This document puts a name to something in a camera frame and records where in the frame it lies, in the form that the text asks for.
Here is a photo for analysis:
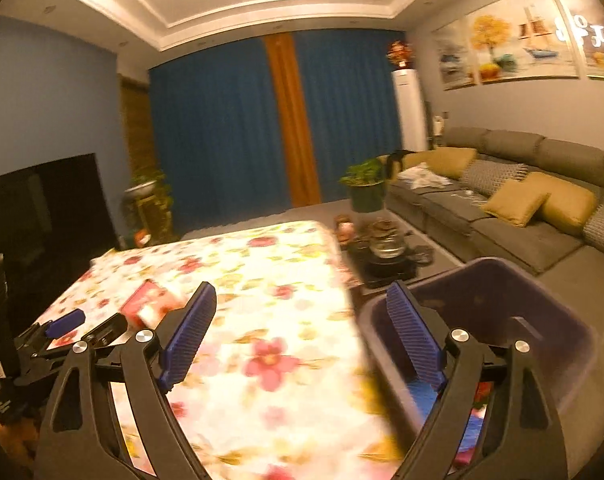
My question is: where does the red paper cup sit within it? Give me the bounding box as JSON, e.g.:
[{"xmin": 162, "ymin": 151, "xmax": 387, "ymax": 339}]
[{"xmin": 118, "ymin": 280, "xmax": 183, "ymax": 330}]

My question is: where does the blue foam net sleeve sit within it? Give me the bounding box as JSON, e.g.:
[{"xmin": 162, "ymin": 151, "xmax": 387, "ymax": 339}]
[{"xmin": 407, "ymin": 378, "xmax": 473, "ymax": 428}]

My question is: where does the red white plastic bag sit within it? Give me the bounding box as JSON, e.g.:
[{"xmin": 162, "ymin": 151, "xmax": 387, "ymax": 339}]
[{"xmin": 453, "ymin": 382, "xmax": 494, "ymax": 469}]

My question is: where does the dark plastic trash bin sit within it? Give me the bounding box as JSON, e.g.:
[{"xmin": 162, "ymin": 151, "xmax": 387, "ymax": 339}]
[{"xmin": 357, "ymin": 258, "xmax": 595, "ymax": 452}]

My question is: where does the dark coffee table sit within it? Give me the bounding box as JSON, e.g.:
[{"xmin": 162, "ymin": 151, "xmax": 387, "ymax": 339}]
[{"xmin": 333, "ymin": 209, "xmax": 464, "ymax": 296}]

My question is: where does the black television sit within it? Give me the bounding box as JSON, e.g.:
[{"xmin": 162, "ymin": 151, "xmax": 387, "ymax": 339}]
[{"xmin": 0, "ymin": 154, "xmax": 118, "ymax": 335}]

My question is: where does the glass teapot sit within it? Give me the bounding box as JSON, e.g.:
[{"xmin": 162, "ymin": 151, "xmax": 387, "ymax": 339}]
[{"xmin": 369, "ymin": 220, "xmax": 406, "ymax": 259}]

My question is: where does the small figurine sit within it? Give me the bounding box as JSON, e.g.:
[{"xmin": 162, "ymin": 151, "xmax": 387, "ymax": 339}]
[{"xmin": 334, "ymin": 214, "xmax": 357, "ymax": 247}]

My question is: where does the plant on wooden stand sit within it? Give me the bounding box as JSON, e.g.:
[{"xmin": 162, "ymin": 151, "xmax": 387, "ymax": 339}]
[{"xmin": 120, "ymin": 169, "xmax": 175, "ymax": 248}]

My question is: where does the white cloth on sofa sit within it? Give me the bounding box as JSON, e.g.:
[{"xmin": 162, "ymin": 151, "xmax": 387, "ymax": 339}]
[{"xmin": 397, "ymin": 162, "xmax": 451, "ymax": 190}]

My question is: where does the yellow cushion front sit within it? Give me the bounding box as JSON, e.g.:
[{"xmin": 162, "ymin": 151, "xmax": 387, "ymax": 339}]
[{"xmin": 481, "ymin": 180, "xmax": 548, "ymax": 228}]

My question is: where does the yellow cushion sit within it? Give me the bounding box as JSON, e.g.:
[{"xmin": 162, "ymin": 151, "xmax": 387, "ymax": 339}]
[
  {"xmin": 481, "ymin": 180, "xmax": 548, "ymax": 228},
  {"xmin": 402, "ymin": 146, "xmax": 478, "ymax": 180},
  {"xmin": 522, "ymin": 171, "xmax": 598, "ymax": 236}
]

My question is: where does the potted green plant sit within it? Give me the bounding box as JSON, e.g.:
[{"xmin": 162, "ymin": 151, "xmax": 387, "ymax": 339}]
[{"xmin": 340, "ymin": 158, "xmax": 387, "ymax": 214}]

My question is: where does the patterned cushion far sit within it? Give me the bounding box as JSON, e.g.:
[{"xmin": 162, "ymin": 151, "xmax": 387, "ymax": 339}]
[{"xmin": 460, "ymin": 159, "xmax": 529, "ymax": 197}]

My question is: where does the yellow cushion far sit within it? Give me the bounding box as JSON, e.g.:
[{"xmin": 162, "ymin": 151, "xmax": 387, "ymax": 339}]
[{"xmin": 402, "ymin": 146, "xmax": 478, "ymax": 180}]

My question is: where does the grey sectional sofa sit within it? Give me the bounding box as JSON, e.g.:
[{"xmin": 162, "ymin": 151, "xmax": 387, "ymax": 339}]
[{"xmin": 385, "ymin": 127, "xmax": 604, "ymax": 315}]

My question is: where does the yellow cushion back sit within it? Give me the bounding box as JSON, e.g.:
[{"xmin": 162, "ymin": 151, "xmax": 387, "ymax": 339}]
[{"xmin": 522, "ymin": 171, "xmax": 598, "ymax": 236}]

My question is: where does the orange curtain strip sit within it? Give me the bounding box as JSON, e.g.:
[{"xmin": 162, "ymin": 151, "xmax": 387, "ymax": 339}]
[{"xmin": 262, "ymin": 32, "xmax": 321, "ymax": 208}]

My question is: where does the blue curtain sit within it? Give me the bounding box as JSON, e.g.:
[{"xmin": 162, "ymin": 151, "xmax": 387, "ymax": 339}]
[{"xmin": 150, "ymin": 29, "xmax": 402, "ymax": 233}]

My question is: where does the wooden door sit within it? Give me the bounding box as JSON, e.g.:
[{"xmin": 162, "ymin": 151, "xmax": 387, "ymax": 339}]
[{"xmin": 118, "ymin": 75, "xmax": 157, "ymax": 178}]

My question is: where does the white standing air conditioner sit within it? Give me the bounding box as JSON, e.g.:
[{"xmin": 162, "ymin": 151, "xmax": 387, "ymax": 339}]
[{"xmin": 392, "ymin": 68, "xmax": 428, "ymax": 152}]

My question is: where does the red flower decoration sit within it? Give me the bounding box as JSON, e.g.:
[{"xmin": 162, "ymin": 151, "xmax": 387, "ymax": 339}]
[{"xmin": 387, "ymin": 40, "xmax": 415, "ymax": 70}]

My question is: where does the left landscape painting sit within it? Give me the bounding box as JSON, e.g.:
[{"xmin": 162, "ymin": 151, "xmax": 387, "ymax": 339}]
[{"xmin": 432, "ymin": 20, "xmax": 477, "ymax": 91}]

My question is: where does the tree and ship painting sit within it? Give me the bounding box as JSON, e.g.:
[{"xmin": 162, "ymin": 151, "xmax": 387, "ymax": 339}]
[{"xmin": 467, "ymin": 0, "xmax": 579, "ymax": 84}]

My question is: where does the right purple painting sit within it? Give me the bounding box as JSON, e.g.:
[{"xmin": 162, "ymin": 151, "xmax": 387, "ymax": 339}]
[{"xmin": 559, "ymin": 0, "xmax": 604, "ymax": 79}]

